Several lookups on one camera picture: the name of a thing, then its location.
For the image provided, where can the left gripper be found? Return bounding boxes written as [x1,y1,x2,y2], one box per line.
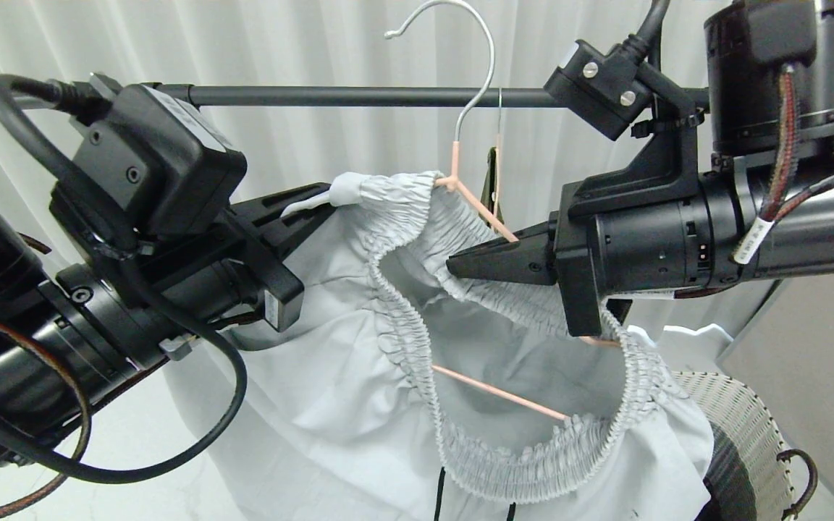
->
[44,182,336,377]

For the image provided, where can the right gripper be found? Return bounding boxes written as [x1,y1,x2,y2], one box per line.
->
[446,172,747,338]

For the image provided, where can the green printed shirt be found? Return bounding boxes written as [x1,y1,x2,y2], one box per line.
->
[480,147,506,226]

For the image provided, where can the pink clothes hanger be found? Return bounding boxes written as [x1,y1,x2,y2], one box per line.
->
[384,0,624,422]
[493,87,506,221]

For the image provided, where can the pale grey shorts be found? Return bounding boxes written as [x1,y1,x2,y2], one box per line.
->
[164,170,716,521]

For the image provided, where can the black clothes rack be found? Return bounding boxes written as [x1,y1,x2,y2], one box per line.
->
[0,83,711,118]

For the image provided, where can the white laundry basket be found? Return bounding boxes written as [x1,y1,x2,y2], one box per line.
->
[667,370,820,521]

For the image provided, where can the white curtain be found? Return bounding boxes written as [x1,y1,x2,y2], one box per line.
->
[0,0,834,377]

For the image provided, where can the black cable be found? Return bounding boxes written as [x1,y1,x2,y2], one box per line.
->
[0,74,249,486]
[621,0,673,60]

